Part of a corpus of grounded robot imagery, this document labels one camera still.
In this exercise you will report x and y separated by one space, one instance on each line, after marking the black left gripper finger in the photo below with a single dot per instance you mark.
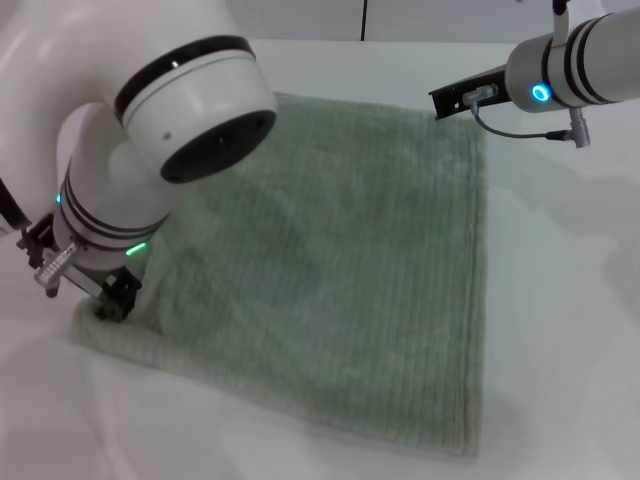
127 307
106 311

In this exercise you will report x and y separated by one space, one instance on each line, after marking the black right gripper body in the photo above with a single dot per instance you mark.
465 92

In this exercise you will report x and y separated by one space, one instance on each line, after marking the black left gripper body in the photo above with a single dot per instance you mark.
107 290

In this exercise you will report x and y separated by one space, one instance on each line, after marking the pale green ribbed towel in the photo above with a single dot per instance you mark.
340 260

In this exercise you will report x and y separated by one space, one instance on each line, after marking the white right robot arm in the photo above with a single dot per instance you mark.
590 60

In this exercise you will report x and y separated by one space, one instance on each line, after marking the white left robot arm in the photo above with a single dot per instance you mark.
150 150

